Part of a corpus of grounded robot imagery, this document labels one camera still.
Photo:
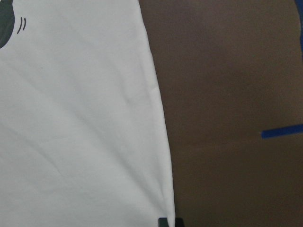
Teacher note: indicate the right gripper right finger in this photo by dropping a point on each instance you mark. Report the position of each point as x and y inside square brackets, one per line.
[179, 222]

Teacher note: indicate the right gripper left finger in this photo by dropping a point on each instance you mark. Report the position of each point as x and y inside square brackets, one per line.
[162, 222]

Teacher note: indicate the cream long-sleeve cat shirt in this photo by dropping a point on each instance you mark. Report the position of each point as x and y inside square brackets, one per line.
[83, 140]

